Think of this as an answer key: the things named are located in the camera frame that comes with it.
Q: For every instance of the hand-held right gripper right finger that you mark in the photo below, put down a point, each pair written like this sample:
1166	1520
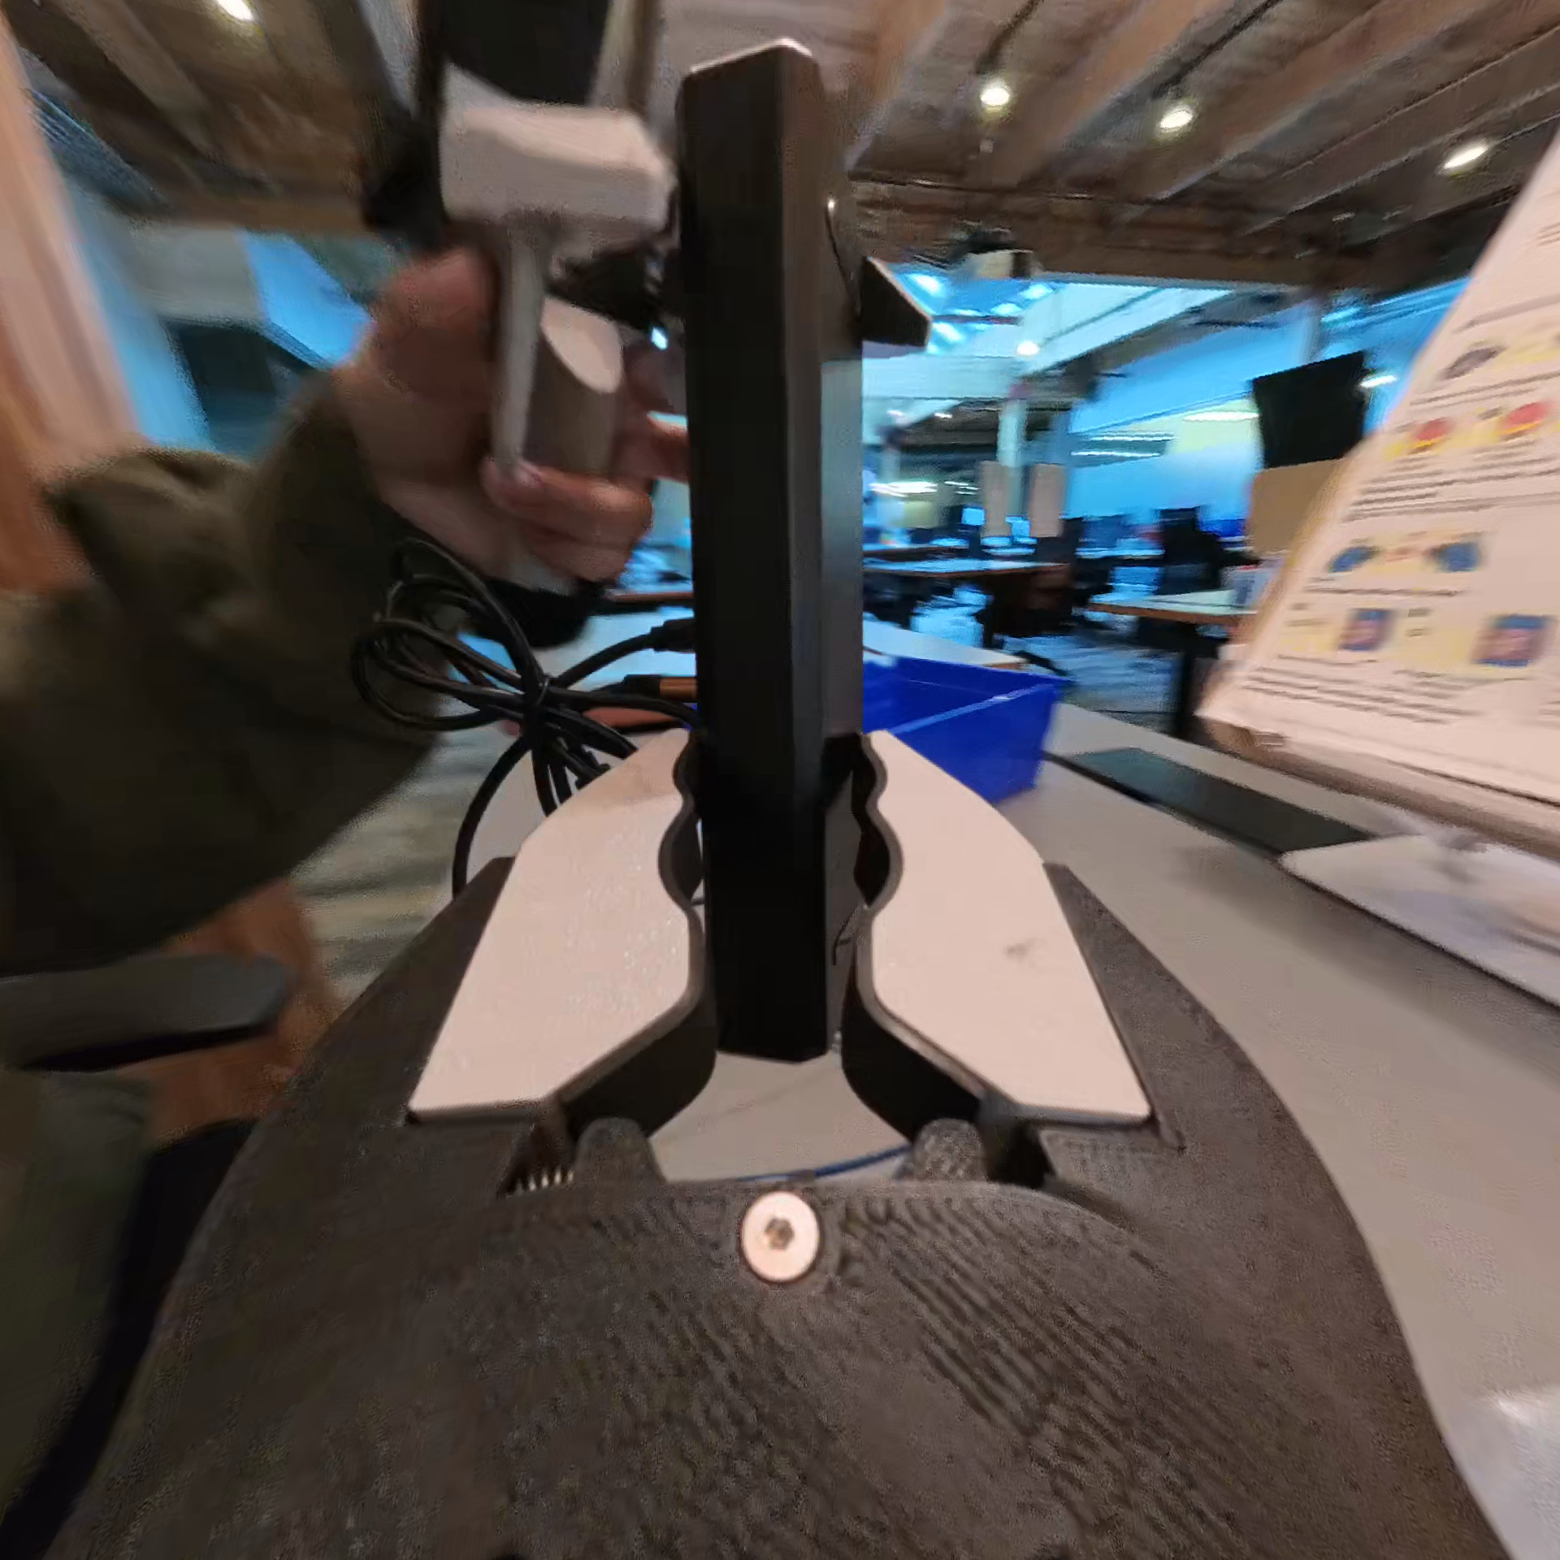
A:
987	965

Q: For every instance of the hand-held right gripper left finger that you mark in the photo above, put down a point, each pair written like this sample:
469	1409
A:
575	950

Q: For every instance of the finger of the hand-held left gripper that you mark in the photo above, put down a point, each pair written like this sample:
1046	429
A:
896	321

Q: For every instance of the blue plastic bin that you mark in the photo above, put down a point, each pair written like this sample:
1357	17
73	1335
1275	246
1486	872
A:
975	730

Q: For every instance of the black multi-port hub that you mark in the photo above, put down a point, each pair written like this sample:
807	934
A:
763	547

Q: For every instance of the person's left forearm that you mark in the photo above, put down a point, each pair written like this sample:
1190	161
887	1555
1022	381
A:
183	682

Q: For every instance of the grey desk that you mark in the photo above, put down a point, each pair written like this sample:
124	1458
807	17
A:
1316	1097

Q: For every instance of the wooden background desk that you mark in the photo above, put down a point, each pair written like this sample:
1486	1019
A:
1172	606

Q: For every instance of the person's left hand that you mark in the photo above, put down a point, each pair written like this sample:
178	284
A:
426	401

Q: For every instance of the black monitor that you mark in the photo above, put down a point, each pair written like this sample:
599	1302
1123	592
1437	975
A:
1312	409

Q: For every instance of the black chair armrest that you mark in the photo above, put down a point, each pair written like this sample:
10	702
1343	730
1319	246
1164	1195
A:
146	1007

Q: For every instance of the white monitor stand base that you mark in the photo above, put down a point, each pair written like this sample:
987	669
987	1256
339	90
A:
1464	902

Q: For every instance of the printed instruction sheet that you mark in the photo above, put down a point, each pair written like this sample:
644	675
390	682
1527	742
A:
1403	547

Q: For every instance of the person's green hoodie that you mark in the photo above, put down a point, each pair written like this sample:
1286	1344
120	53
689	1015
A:
61	1219

